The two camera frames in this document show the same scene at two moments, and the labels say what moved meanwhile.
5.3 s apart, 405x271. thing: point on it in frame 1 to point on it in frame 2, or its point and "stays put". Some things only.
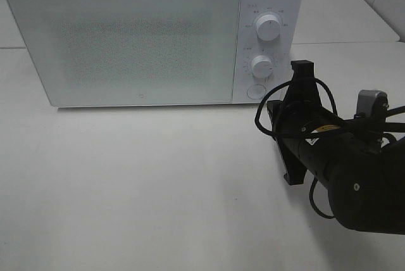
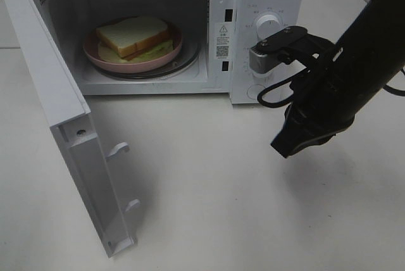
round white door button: (255, 91) stays put
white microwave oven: (111, 36) stays put
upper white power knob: (268, 27) stays put
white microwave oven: (130, 43) to (67, 111)
